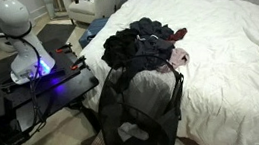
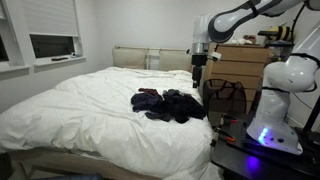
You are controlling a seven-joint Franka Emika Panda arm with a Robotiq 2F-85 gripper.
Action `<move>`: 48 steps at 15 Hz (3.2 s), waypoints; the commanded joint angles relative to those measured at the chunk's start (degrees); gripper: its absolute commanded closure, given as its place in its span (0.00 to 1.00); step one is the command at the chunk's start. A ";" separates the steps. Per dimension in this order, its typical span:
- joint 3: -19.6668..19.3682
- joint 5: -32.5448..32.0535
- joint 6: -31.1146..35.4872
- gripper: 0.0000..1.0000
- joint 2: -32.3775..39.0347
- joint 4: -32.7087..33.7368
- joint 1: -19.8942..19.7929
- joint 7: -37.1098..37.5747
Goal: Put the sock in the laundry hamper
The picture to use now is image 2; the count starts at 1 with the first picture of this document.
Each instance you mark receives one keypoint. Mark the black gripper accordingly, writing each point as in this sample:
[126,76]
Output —
[198,61]

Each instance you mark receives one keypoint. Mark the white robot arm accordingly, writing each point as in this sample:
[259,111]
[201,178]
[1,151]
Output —
[280,79]

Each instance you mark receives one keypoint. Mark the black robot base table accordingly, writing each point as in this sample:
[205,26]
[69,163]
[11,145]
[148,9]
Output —
[242,158]

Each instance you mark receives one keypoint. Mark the black mesh laundry hamper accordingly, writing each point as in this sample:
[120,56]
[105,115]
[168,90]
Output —
[222,96]

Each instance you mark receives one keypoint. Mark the beige right headboard cushion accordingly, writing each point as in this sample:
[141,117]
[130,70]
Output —
[174,60]

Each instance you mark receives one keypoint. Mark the beige headboard cushion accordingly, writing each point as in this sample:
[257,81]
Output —
[129,58]
[174,60]

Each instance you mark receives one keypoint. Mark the white cloth on dresser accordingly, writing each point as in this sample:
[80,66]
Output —
[241,41]

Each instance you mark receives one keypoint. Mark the wooden dresser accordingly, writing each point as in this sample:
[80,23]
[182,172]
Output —
[243,63]

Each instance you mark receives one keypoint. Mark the dark clothes pile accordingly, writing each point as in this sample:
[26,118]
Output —
[171,105]

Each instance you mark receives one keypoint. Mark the beige left headboard cushion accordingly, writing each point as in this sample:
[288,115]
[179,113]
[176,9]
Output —
[129,58]

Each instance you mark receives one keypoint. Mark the yellow black item on dresser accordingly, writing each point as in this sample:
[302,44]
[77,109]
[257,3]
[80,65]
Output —
[277,33]

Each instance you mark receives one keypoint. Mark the white duvet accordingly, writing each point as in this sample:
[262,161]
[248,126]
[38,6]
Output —
[92,113]

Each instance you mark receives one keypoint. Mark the black remote on windowsill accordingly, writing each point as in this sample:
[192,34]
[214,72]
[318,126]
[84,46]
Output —
[59,59]

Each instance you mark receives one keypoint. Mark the window with white blind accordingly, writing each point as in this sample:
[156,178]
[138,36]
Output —
[53,30]

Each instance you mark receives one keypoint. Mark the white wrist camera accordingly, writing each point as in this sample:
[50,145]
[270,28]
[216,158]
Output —
[214,56]

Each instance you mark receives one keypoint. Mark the wooden bed frame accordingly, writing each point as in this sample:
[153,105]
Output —
[65,161]

